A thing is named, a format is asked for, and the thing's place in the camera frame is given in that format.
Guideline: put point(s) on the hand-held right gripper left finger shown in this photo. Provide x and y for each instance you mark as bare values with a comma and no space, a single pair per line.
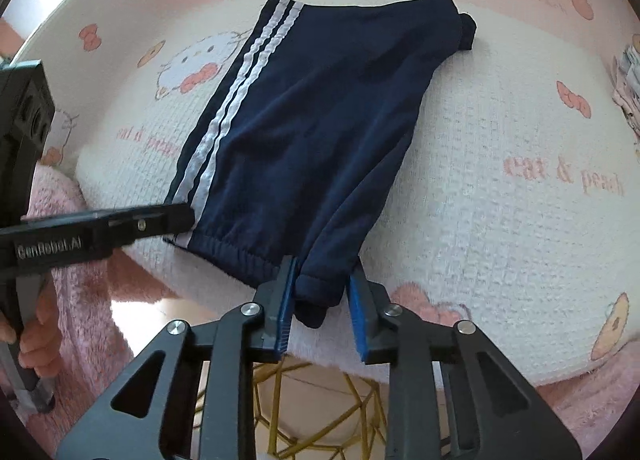
285,310

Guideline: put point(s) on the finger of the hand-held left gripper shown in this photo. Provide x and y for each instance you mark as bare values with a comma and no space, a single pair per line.
150,225

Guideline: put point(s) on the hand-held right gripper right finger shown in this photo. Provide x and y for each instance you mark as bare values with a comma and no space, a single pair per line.
356,320

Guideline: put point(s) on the navy pants with white stripes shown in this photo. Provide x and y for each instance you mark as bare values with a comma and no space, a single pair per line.
310,114

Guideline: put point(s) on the person's left hand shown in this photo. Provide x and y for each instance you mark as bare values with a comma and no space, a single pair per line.
42,340

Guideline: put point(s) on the pink white cat print blanket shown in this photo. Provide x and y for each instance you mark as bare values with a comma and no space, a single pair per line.
500,240

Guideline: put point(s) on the small patterned cloth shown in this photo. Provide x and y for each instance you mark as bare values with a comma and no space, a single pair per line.
630,89

